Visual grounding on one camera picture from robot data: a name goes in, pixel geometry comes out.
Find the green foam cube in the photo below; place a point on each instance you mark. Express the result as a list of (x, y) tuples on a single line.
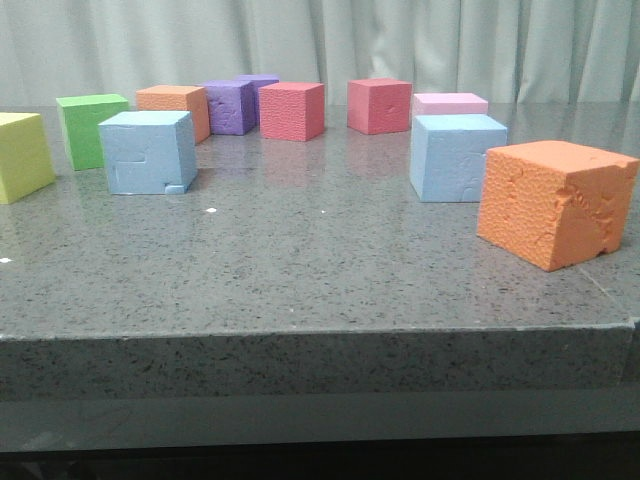
[(79, 118)]

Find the rear orange foam cube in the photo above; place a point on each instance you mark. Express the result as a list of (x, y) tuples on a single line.
[(179, 98)]

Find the rear purple foam cube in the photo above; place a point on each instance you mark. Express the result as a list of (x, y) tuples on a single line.
[(258, 81)]

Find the large front orange foam cube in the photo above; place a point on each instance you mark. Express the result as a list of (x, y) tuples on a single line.
[(555, 203)]

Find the light blue foam cube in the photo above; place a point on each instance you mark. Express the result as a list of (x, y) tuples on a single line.
[(448, 155), (149, 152)]

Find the smooth red foam cube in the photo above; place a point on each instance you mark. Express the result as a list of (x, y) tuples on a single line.
[(378, 105)]

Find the pink foam cube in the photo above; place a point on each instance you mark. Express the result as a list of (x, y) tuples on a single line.
[(448, 104)]

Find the purple foam cube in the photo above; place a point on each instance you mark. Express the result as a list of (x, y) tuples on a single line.
[(258, 81), (231, 106)]

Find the yellow-green foam cube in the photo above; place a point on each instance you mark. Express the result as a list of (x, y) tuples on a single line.
[(25, 156)]

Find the textured red foam cube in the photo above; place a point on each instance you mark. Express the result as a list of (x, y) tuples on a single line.
[(293, 111)]

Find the front purple foam cube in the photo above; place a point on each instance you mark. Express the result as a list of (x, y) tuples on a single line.
[(231, 106)]

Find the grey-green curtain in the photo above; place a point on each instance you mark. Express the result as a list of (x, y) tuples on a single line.
[(505, 51)]

